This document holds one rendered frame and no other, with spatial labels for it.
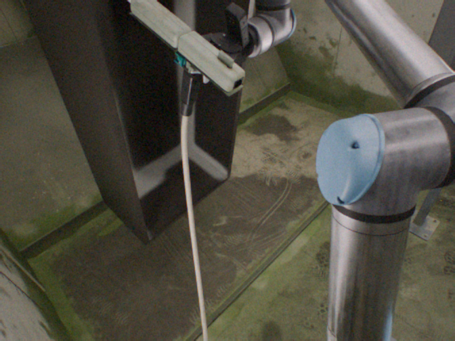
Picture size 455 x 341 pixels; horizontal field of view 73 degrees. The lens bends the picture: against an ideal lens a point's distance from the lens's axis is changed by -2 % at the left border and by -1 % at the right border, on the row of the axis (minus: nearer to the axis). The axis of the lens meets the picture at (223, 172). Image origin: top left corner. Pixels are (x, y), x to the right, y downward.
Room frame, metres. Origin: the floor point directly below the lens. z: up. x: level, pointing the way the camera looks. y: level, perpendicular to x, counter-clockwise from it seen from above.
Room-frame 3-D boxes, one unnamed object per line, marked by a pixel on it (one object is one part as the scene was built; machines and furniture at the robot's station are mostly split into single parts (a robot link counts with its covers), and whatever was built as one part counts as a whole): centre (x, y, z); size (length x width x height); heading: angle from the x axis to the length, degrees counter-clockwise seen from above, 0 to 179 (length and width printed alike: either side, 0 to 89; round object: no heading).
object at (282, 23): (0.87, -0.17, 1.41); 0.12 x 0.09 x 0.10; 134
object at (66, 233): (2.03, 0.26, 0.11); 2.70 x 0.02 x 0.13; 130
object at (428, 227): (1.16, -1.20, 0.01); 0.20 x 0.20 x 0.01; 40
